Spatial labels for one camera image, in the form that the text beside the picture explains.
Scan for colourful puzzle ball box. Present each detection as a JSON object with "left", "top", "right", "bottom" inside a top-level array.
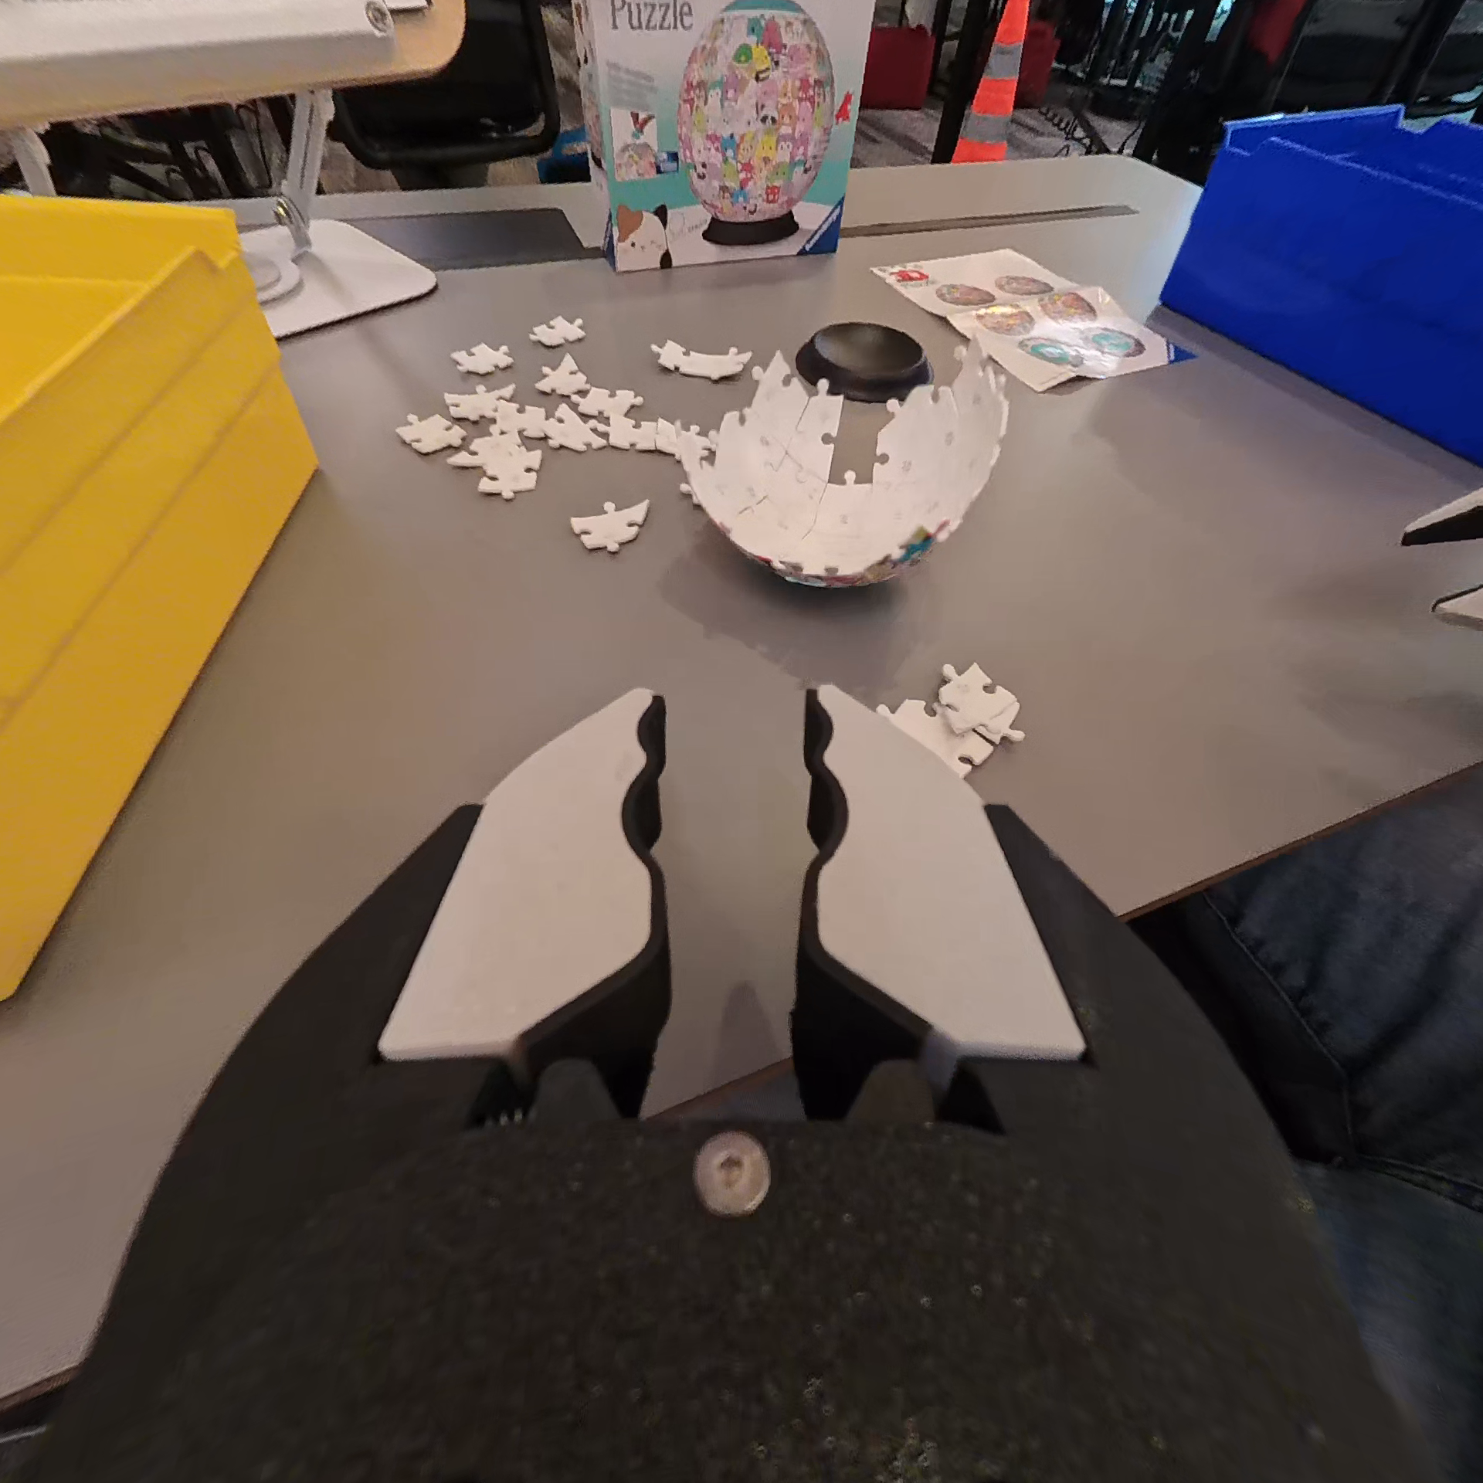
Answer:
[{"left": 571, "top": 0, "right": 878, "bottom": 275}]

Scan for black round ball stand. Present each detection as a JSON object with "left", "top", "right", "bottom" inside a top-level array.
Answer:
[{"left": 794, "top": 321, "right": 937, "bottom": 404}]

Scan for red bag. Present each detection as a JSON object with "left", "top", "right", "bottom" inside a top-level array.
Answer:
[
  {"left": 864, "top": 23, "right": 940, "bottom": 113},
  {"left": 1014, "top": 18, "right": 1064, "bottom": 113}
]

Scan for black office chair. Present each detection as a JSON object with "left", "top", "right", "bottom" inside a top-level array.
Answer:
[{"left": 327, "top": 0, "right": 566, "bottom": 178}]

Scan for wooden clipboard printed sheet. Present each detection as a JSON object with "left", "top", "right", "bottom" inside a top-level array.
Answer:
[{"left": 0, "top": 0, "right": 469, "bottom": 125}]

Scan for yellow plastic bin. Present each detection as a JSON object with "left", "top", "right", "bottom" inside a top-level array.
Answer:
[{"left": 0, "top": 194, "right": 322, "bottom": 1006}]

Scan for printed puzzle instruction sheet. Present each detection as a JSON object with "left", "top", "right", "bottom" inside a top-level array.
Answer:
[{"left": 869, "top": 249, "right": 1198, "bottom": 395}]

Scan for orange traffic cone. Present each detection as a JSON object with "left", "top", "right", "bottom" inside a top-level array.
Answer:
[{"left": 952, "top": 0, "right": 1035, "bottom": 168}]

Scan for person's blue jeans leg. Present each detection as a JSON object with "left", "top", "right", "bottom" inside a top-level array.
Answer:
[{"left": 1131, "top": 770, "right": 1483, "bottom": 1483}]

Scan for white clipboard stand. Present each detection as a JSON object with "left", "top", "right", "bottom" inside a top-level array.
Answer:
[{"left": 237, "top": 90, "right": 442, "bottom": 341}]

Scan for scatter of white puzzle pieces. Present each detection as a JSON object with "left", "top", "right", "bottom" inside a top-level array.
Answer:
[{"left": 395, "top": 314, "right": 758, "bottom": 556}]

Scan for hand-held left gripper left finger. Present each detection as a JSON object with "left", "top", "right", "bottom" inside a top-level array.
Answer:
[{"left": 377, "top": 688, "right": 675, "bottom": 1064}]

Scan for white jigsaw puzzle piece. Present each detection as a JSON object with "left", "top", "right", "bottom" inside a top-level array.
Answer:
[{"left": 937, "top": 662, "right": 1028, "bottom": 747}]

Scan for blue plastic bin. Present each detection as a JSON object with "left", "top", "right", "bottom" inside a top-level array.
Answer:
[{"left": 1159, "top": 104, "right": 1483, "bottom": 473}]

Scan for partly built puzzle ball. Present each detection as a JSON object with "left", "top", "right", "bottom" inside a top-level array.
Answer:
[{"left": 679, "top": 339, "right": 1012, "bottom": 593}]

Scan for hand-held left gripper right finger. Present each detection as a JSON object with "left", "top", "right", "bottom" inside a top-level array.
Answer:
[{"left": 794, "top": 683, "right": 1092, "bottom": 1064}]

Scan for joined white puzzle pieces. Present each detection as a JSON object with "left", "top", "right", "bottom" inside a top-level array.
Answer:
[{"left": 878, "top": 697, "right": 1002, "bottom": 780}]

